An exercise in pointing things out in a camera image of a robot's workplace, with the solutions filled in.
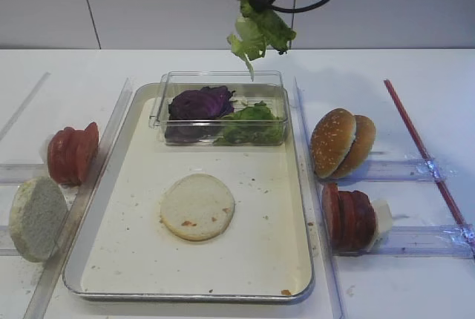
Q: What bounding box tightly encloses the green lettuce leaf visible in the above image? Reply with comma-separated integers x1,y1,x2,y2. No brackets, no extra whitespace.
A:
226,0,297,81

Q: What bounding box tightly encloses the green lettuce in container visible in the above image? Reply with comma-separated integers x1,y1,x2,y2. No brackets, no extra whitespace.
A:
213,101,284,145

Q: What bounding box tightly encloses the white bread slice on tray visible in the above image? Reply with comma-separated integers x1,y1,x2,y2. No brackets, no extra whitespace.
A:
160,174,235,241

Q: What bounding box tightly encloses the meat patties stack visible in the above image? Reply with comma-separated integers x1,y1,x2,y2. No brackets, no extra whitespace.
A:
322,182,376,252

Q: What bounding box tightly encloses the clear tomato track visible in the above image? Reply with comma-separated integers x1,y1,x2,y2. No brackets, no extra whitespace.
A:
0,163,48,185

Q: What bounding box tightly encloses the upright bread slice left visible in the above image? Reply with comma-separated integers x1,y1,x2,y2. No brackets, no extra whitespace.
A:
8,177,68,263

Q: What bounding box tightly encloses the clear plastic container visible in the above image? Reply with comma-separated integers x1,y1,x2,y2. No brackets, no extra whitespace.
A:
149,70,289,145

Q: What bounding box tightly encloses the purple cabbage leaf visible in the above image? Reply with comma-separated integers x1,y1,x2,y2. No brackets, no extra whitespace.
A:
165,85,235,143

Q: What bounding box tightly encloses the front sesame bun top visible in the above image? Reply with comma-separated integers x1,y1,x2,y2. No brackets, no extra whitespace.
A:
310,108,356,179

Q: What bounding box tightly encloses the sesame bun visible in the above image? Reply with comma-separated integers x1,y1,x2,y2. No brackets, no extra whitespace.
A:
310,108,356,179
331,115,376,179

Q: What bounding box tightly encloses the rear sesame bun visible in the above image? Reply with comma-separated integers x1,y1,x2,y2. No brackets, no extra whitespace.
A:
331,115,376,179

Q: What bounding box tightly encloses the clear bun track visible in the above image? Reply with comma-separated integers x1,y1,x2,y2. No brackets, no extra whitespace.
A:
361,159,456,182

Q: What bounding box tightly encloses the metal baking tray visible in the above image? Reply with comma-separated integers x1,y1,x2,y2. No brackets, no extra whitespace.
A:
63,83,314,303

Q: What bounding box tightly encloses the clear patty track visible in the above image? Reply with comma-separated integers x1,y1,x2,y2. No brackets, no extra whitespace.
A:
332,225,474,259

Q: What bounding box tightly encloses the red plastic rail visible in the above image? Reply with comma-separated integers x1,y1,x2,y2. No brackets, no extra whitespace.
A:
384,79,474,254

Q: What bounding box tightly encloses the clear rail right of tray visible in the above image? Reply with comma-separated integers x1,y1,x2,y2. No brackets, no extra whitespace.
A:
293,78,346,318

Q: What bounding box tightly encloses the clear rail of tray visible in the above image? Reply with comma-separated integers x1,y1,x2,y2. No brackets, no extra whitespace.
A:
24,79,133,318
293,78,346,318

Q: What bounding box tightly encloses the clear rail left of tray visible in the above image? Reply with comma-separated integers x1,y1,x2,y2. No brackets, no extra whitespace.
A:
24,79,133,318

